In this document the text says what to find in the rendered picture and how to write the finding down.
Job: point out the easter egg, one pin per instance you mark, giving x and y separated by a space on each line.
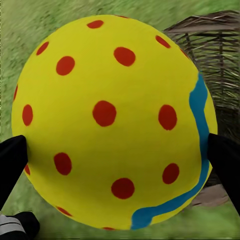
116 120

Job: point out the wicker basket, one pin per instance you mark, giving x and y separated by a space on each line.
213 193

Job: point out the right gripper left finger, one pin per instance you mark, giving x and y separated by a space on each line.
13 159

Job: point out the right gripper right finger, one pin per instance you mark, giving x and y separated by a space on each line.
224 156

